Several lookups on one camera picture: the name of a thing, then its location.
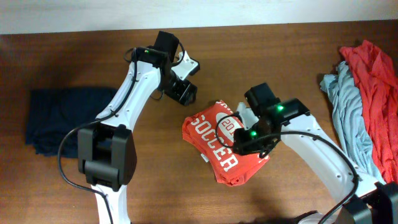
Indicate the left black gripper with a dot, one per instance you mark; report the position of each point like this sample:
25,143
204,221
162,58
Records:
185,94

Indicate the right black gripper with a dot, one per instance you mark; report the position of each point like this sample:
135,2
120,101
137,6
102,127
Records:
242,146

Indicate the orange FRAM t-shirt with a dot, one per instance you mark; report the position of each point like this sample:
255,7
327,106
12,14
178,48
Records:
211,131

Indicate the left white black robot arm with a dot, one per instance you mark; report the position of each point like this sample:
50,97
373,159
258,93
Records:
106,152

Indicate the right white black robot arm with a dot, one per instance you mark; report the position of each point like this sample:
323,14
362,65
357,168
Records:
359,197

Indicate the light blue grey shirt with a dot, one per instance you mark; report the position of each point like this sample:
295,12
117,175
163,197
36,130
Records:
347,116

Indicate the dark navy folded shirt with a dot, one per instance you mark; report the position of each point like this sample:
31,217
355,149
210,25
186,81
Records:
55,112

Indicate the red mesh shirt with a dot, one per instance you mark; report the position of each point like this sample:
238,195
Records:
375,77

